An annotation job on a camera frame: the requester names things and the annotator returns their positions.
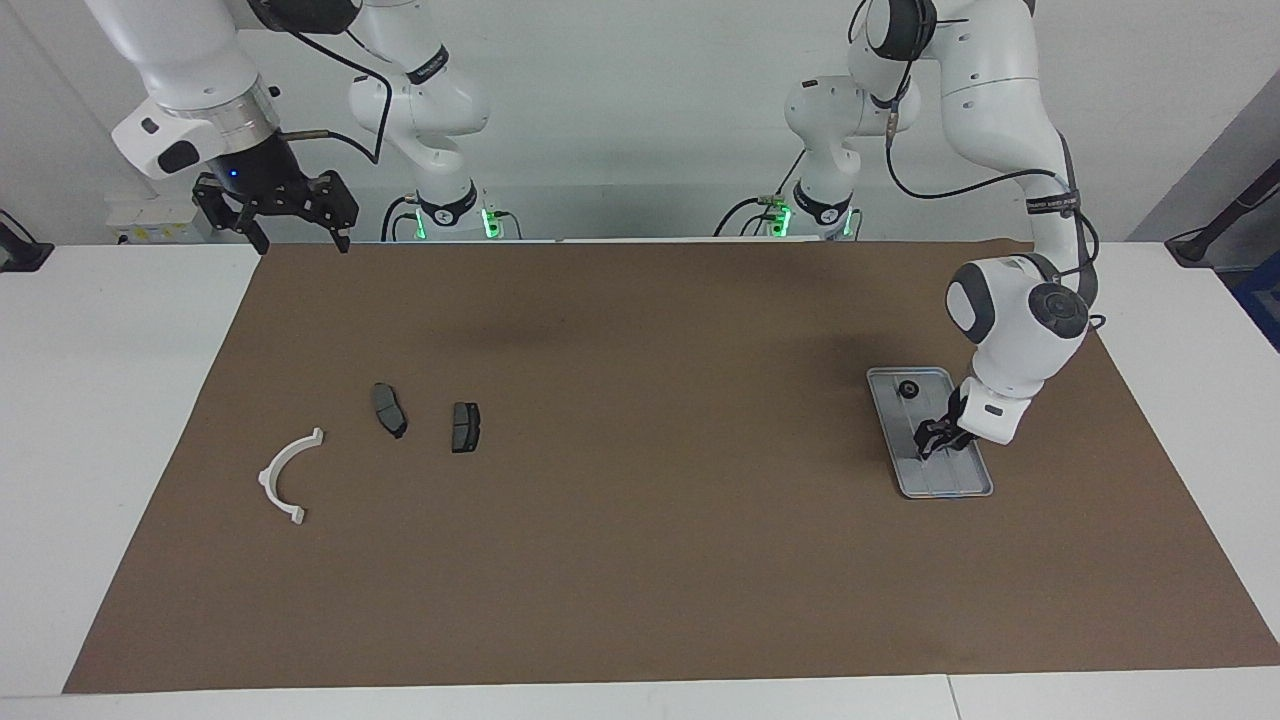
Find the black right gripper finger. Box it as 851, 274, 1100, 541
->
305, 170, 358, 253
193, 176, 269, 255

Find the silver metal tray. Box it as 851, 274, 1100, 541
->
866, 367, 994, 500

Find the white power strip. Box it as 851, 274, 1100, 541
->
105, 193, 221, 245

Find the dark elongated brake pad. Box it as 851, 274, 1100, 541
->
371, 382, 408, 440

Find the brown table mat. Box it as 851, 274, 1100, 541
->
62, 242, 1280, 694

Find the blue crate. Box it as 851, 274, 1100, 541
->
1232, 250, 1280, 351

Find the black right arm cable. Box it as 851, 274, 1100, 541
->
235, 0, 386, 166

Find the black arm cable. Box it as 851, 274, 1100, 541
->
884, 20, 1106, 331
235, 0, 386, 166

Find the black clamp mount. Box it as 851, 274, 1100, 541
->
0, 208, 53, 273

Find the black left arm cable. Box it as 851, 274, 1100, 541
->
884, 20, 1106, 331

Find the white curved plastic bracket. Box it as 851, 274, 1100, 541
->
258, 428, 325, 526

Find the black left base cable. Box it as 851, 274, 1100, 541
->
713, 150, 809, 238

